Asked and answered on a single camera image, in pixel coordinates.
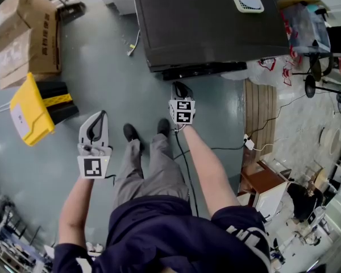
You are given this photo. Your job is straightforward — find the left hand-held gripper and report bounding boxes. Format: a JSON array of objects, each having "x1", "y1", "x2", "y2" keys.
[{"x1": 76, "y1": 110, "x2": 114, "y2": 179}]

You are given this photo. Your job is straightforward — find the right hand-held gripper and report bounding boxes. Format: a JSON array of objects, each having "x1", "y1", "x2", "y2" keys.
[{"x1": 168, "y1": 81, "x2": 197, "y2": 125}]

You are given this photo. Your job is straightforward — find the person's left forearm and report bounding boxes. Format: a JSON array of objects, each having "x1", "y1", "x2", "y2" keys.
[{"x1": 58, "y1": 176, "x2": 95, "y2": 246}]

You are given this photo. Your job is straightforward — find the person's right forearm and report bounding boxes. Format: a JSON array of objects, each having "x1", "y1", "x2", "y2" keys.
[{"x1": 177, "y1": 122, "x2": 241, "y2": 218}]

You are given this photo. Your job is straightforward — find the dark grey washing machine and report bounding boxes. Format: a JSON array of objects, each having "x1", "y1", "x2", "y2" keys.
[{"x1": 131, "y1": 0, "x2": 290, "y2": 81}]

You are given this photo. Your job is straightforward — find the white pad on machine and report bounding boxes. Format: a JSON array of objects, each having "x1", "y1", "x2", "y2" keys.
[{"x1": 231, "y1": 0, "x2": 265, "y2": 13}]

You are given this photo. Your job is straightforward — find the white brown cabinet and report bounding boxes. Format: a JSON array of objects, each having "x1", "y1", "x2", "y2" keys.
[{"x1": 238, "y1": 160, "x2": 292, "y2": 217}]

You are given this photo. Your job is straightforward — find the person's left black shoe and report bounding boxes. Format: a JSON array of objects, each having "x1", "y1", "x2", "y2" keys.
[{"x1": 122, "y1": 123, "x2": 145, "y2": 153}]

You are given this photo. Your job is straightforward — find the person's black shoe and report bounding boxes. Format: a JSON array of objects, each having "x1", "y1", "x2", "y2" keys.
[
  {"x1": 122, "y1": 123, "x2": 145, "y2": 153},
  {"x1": 157, "y1": 118, "x2": 171, "y2": 138}
]

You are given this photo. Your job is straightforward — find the person's right black shoe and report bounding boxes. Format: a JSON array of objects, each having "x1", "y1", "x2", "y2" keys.
[{"x1": 157, "y1": 118, "x2": 171, "y2": 138}]

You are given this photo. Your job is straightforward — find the yellow plastic bin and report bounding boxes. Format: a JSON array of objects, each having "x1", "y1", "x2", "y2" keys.
[{"x1": 10, "y1": 72, "x2": 56, "y2": 147}]

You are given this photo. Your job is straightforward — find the person's grey trousers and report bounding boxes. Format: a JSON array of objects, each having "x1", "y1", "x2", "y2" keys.
[{"x1": 113, "y1": 134, "x2": 190, "y2": 210}]

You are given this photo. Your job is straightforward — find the brown wooden slatted platform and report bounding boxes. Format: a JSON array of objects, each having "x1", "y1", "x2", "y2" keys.
[{"x1": 243, "y1": 78, "x2": 278, "y2": 156}]

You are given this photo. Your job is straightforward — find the white power strip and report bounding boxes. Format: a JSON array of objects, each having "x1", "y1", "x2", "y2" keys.
[{"x1": 243, "y1": 134, "x2": 256, "y2": 150}]

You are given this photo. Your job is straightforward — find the pile of white plastic bags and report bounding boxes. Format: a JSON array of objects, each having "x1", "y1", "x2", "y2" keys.
[{"x1": 220, "y1": 10, "x2": 305, "y2": 88}]

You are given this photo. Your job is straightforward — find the printed cardboard box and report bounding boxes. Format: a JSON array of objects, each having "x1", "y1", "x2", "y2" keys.
[{"x1": 0, "y1": 0, "x2": 63, "y2": 90}]

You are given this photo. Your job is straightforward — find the black hand trolley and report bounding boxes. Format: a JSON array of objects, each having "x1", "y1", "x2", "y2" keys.
[{"x1": 41, "y1": 0, "x2": 86, "y2": 25}]

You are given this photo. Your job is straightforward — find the person's navy shirt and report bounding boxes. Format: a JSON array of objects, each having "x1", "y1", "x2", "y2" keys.
[{"x1": 52, "y1": 195, "x2": 272, "y2": 273}]

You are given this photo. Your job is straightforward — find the black floor fan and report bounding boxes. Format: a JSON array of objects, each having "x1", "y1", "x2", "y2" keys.
[{"x1": 304, "y1": 74, "x2": 341, "y2": 119}]

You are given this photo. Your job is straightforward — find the clear plastic storage bag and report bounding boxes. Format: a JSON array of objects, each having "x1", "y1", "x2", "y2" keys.
[{"x1": 282, "y1": 3, "x2": 332, "y2": 53}]

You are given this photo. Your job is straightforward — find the white backpack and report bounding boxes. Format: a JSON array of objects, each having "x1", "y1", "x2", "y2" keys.
[{"x1": 306, "y1": 206, "x2": 327, "y2": 227}]

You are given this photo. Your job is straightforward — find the white cable with yellow plug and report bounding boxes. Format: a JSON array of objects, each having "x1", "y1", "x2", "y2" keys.
[{"x1": 127, "y1": 28, "x2": 142, "y2": 57}]

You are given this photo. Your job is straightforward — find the black power cable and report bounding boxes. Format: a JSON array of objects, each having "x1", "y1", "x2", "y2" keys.
[{"x1": 172, "y1": 143, "x2": 247, "y2": 160}]

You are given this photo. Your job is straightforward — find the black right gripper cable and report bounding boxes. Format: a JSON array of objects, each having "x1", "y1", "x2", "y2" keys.
[{"x1": 173, "y1": 128, "x2": 199, "y2": 218}]

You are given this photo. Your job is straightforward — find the black fan cable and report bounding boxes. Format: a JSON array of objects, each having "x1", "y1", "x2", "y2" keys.
[{"x1": 247, "y1": 92, "x2": 307, "y2": 139}]

